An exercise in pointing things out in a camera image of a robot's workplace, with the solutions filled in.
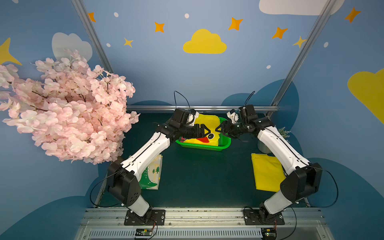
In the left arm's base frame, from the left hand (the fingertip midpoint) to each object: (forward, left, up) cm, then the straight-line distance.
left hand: (205, 130), depth 77 cm
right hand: (+2, -9, -2) cm, 10 cm away
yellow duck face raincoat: (+21, -7, -18) cm, 29 cm away
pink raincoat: (-10, +11, +5) cm, 15 cm away
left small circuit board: (-43, +30, -27) cm, 59 cm away
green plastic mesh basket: (+10, -15, -24) cm, 30 cm away
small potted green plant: (+7, -48, -9) cm, 49 cm away
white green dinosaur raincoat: (-16, +31, -23) cm, 42 cm away
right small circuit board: (-42, -32, -29) cm, 60 cm away
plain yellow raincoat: (-12, -39, -24) cm, 48 cm away
